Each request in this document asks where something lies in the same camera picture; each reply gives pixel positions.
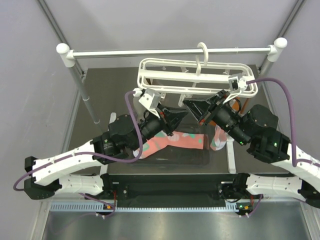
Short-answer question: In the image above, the grey beige sock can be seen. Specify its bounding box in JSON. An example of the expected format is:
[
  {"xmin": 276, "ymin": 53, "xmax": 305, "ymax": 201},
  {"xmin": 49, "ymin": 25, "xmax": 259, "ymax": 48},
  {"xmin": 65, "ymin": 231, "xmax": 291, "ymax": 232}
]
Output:
[{"xmin": 146, "ymin": 78, "xmax": 162, "ymax": 86}]

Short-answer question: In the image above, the clear plastic bin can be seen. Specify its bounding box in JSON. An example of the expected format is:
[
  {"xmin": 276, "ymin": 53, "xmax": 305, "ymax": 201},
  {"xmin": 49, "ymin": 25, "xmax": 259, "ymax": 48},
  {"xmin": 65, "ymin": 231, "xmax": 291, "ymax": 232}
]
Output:
[{"xmin": 130, "ymin": 113, "xmax": 210, "ymax": 168}]

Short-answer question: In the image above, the grey cable duct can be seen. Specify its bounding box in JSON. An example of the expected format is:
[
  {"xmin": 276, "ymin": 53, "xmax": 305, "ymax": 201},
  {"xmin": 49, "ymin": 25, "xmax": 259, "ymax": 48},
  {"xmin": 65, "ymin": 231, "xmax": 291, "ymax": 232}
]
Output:
[{"xmin": 50, "ymin": 202, "xmax": 252, "ymax": 213}]

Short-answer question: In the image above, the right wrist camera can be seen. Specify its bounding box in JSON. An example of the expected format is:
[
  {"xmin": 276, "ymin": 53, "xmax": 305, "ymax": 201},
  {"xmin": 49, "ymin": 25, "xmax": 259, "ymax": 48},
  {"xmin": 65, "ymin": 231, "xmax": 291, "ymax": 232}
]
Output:
[{"xmin": 223, "ymin": 73, "xmax": 248, "ymax": 104}]

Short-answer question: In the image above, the orange beige sock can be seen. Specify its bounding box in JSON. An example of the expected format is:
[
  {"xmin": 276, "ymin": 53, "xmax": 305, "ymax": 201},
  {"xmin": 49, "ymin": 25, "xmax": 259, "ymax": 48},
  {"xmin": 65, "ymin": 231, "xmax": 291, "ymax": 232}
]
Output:
[{"xmin": 230, "ymin": 97, "xmax": 250, "ymax": 115}]

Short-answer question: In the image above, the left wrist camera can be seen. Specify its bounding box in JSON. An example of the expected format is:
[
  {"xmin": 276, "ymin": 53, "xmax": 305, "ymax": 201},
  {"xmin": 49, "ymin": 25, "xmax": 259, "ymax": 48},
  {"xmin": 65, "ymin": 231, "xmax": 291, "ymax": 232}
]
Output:
[{"xmin": 138, "ymin": 88, "xmax": 161, "ymax": 119}]

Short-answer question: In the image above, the pink patterned sock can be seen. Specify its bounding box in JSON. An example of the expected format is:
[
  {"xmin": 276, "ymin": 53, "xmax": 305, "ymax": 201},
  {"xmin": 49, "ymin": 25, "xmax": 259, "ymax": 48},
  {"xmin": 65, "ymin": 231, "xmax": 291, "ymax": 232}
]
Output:
[
  {"xmin": 210, "ymin": 125, "xmax": 227, "ymax": 151},
  {"xmin": 139, "ymin": 131, "xmax": 205, "ymax": 159}
]

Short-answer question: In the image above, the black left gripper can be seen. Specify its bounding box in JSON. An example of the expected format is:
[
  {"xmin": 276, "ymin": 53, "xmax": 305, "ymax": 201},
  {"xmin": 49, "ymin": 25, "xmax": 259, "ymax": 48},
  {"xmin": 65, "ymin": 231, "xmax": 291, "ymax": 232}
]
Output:
[{"xmin": 129, "ymin": 104, "xmax": 189, "ymax": 152}]

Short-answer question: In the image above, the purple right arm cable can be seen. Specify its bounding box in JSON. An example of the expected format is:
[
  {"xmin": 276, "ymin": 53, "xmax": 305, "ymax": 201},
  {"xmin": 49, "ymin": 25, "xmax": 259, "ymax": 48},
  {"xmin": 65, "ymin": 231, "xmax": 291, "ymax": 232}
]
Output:
[{"xmin": 246, "ymin": 77, "xmax": 298, "ymax": 167}]

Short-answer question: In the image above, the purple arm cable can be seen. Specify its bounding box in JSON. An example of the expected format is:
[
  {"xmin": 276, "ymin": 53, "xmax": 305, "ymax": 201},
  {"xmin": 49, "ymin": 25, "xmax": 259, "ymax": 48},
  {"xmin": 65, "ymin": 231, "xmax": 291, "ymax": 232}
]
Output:
[
  {"xmin": 13, "ymin": 90, "xmax": 145, "ymax": 192},
  {"xmin": 246, "ymin": 77, "xmax": 298, "ymax": 167}
]

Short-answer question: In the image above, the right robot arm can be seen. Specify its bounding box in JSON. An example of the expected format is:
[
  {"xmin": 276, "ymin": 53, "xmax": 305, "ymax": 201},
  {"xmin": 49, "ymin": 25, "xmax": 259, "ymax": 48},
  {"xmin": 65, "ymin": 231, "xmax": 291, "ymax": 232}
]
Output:
[{"xmin": 183, "ymin": 90, "xmax": 320, "ymax": 208}]

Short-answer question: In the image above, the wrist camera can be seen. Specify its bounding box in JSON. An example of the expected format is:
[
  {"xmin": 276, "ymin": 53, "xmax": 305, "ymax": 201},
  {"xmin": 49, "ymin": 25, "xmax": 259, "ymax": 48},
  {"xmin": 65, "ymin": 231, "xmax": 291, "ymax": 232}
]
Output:
[
  {"xmin": 223, "ymin": 73, "xmax": 248, "ymax": 104},
  {"xmin": 138, "ymin": 88, "xmax": 161, "ymax": 119}
]

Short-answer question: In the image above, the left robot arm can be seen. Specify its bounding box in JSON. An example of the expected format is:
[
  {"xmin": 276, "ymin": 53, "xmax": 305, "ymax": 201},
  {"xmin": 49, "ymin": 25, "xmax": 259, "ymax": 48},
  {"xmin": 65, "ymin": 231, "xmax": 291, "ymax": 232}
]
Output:
[{"xmin": 23, "ymin": 104, "xmax": 188, "ymax": 200}]

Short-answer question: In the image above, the silver clothes rack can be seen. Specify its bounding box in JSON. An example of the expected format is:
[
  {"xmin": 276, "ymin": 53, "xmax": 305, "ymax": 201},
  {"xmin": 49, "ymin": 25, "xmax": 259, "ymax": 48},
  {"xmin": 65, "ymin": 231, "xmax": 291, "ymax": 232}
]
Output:
[{"xmin": 56, "ymin": 37, "xmax": 288, "ymax": 127}]

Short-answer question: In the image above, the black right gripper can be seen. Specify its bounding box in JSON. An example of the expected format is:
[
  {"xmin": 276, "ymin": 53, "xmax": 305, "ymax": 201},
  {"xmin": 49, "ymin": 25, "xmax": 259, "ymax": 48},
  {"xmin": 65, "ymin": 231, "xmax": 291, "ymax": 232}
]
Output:
[{"xmin": 182, "ymin": 90, "xmax": 251, "ymax": 147}]

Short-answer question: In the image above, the white plastic clip hanger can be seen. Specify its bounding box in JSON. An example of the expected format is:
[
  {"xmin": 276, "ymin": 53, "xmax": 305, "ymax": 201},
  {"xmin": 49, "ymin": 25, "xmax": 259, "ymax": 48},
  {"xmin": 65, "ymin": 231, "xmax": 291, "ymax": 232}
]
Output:
[{"xmin": 134, "ymin": 42, "xmax": 258, "ymax": 106}]

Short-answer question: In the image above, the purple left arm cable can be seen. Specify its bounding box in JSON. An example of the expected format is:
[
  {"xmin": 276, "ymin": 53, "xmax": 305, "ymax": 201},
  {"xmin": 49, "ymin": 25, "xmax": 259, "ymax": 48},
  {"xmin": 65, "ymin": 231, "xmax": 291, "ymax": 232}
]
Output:
[{"xmin": 13, "ymin": 90, "xmax": 145, "ymax": 192}]

